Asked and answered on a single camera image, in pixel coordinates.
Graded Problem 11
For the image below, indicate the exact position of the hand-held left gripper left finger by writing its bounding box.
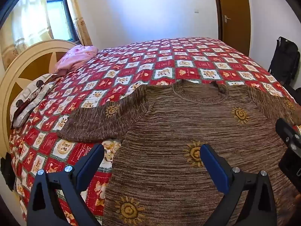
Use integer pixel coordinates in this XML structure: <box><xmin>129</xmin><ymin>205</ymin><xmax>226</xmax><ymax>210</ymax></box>
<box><xmin>27</xmin><ymin>143</ymin><xmax>105</xmax><ymax>226</ymax></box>

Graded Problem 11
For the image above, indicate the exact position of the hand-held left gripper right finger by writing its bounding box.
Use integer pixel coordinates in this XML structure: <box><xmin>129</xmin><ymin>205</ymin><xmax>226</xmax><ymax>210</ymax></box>
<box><xmin>200</xmin><ymin>144</ymin><xmax>278</xmax><ymax>226</ymax></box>

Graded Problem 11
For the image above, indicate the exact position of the brown knitted sun-pattern sweater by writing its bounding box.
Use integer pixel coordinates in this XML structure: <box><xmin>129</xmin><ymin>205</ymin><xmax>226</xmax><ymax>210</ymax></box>
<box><xmin>57</xmin><ymin>79</ymin><xmax>301</xmax><ymax>226</ymax></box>

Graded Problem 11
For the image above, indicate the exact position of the grey patterned pillow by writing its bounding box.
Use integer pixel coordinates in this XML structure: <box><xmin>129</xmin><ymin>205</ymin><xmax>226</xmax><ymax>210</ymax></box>
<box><xmin>10</xmin><ymin>73</ymin><xmax>57</xmax><ymax>129</ymax></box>

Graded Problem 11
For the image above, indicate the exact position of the red patchwork teddy-bear bedspread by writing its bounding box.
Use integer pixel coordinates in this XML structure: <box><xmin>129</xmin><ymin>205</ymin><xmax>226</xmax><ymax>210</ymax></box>
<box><xmin>9</xmin><ymin>37</ymin><xmax>301</xmax><ymax>226</ymax></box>

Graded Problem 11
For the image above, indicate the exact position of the pink pillow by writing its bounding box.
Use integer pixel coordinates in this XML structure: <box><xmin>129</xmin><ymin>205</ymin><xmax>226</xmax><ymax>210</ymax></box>
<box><xmin>52</xmin><ymin>45</ymin><xmax>98</xmax><ymax>74</ymax></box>

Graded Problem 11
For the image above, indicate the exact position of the cream and brown headboard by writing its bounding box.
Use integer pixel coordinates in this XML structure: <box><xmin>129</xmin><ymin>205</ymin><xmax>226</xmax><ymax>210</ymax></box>
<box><xmin>0</xmin><ymin>40</ymin><xmax>78</xmax><ymax>156</ymax></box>

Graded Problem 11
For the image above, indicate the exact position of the brown wooden door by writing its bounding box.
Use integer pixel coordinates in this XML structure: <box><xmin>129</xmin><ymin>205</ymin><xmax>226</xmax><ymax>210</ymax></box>
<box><xmin>212</xmin><ymin>0</ymin><xmax>252</xmax><ymax>56</ymax></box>

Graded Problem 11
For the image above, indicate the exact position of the window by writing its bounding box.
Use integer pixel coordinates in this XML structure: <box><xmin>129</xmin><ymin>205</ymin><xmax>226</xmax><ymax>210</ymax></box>
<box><xmin>45</xmin><ymin>0</ymin><xmax>81</xmax><ymax>43</ymax></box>

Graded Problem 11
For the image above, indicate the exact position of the yellow floral curtain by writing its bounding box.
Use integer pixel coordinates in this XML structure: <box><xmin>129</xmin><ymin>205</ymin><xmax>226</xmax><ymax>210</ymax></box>
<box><xmin>66</xmin><ymin>0</ymin><xmax>94</xmax><ymax>47</ymax></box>

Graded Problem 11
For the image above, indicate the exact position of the sheer yellow curtain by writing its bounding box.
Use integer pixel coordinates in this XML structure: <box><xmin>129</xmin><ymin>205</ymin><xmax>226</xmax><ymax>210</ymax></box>
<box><xmin>0</xmin><ymin>0</ymin><xmax>55</xmax><ymax>63</ymax></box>

